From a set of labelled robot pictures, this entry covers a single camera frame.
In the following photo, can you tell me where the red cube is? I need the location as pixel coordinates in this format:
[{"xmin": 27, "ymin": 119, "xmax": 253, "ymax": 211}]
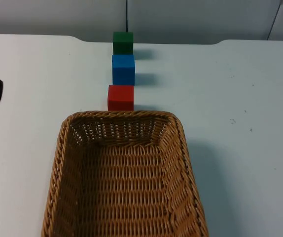
[{"xmin": 107, "ymin": 84, "xmax": 135, "ymax": 111}]

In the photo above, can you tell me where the pale brown wicker basket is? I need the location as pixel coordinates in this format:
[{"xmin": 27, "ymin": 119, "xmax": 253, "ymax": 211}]
[{"xmin": 41, "ymin": 110, "xmax": 210, "ymax": 237}]

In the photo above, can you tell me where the blue cube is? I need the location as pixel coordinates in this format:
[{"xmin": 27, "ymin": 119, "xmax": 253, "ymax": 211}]
[{"xmin": 111, "ymin": 54, "xmax": 136, "ymax": 86}]

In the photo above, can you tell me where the green cube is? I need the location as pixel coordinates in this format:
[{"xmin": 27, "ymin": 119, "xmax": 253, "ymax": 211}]
[{"xmin": 112, "ymin": 31, "xmax": 134, "ymax": 56}]

